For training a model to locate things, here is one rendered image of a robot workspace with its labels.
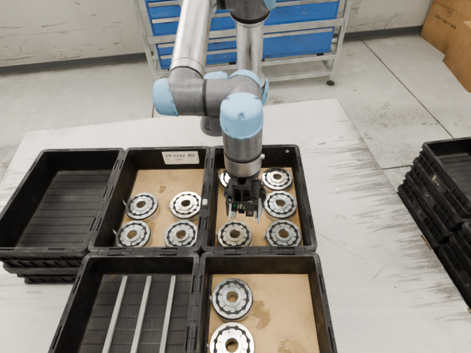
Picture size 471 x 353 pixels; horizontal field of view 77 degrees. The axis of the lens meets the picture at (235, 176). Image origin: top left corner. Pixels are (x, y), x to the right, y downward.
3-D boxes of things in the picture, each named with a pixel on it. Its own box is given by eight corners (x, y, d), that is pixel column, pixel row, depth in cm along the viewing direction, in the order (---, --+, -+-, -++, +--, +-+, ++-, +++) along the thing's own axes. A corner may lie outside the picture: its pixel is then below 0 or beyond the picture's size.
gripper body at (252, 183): (226, 217, 68) (221, 183, 59) (230, 188, 74) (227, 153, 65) (258, 219, 67) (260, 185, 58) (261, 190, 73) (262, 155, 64)
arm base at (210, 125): (197, 118, 134) (194, 99, 127) (230, 112, 137) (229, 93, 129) (204, 139, 124) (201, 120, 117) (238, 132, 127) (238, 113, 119)
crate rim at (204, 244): (212, 150, 105) (211, 145, 103) (298, 148, 103) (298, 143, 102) (201, 255, 78) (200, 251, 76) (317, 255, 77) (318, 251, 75)
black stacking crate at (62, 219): (58, 171, 114) (43, 150, 106) (134, 170, 113) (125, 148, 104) (3, 271, 88) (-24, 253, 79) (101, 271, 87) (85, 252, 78)
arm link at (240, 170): (226, 137, 62) (265, 139, 61) (227, 153, 65) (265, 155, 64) (221, 163, 57) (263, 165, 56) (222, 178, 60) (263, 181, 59)
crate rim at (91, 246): (127, 152, 106) (125, 147, 104) (212, 150, 105) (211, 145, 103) (89, 255, 79) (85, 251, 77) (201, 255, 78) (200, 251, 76)
